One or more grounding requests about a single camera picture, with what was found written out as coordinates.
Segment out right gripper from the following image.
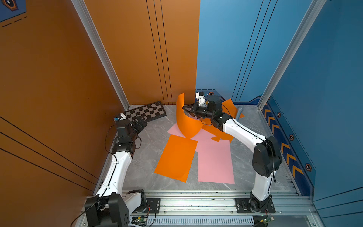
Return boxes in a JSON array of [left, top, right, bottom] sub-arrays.
[[182, 103, 215, 120]]

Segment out orange paper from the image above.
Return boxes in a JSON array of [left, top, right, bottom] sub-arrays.
[[201, 99, 244, 142], [155, 135, 198, 183], [176, 93, 203, 139]]

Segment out orange paper front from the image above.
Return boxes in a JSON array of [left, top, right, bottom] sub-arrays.
[[155, 135, 198, 183]]

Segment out pink paper top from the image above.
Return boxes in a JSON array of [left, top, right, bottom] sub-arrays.
[[196, 140, 235, 184]]

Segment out pink paper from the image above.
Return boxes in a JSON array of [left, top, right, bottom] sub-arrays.
[[167, 124, 216, 152], [196, 140, 235, 184]]

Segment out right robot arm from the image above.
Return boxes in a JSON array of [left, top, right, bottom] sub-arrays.
[[182, 92, 283, 213]]

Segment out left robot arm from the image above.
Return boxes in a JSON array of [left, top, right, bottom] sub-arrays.
[[84, 114, 149, 227]]

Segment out black white chessboard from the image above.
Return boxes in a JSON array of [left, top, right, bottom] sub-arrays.
[[124, 101, 166, 122]]

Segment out pink paper lower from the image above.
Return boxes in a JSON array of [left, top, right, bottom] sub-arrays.
[[167, 124, 216, 152]]

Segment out grey metal cylinder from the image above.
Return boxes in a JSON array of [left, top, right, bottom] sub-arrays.
[[235, 106, 244, 120]]

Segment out green circuit board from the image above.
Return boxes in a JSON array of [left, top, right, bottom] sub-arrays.
[[130, 216, 148, 227]]

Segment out right small circuit board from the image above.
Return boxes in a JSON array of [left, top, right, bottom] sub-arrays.
[[253, 217, 275, 227]]

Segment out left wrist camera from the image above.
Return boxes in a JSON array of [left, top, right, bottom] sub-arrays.
[[113, 113, 127, 122]]

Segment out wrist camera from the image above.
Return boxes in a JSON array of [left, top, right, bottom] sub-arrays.
[[113, 113, 127, 122], [195, 91, 206, 107]]

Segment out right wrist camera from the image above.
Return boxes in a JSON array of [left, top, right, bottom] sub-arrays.
[[195, 91, 206, 107]]

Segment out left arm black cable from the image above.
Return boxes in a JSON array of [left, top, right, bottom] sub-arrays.
[[104, 124, 120, 159]]

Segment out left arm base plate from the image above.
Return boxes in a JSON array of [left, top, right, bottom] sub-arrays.
[[132, 198, 161, 215]]

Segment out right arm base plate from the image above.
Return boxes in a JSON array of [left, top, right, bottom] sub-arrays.
[[234, 197, 276, 214]]

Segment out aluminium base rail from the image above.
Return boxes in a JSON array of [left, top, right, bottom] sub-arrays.
[[145, 190, 318, 217]]

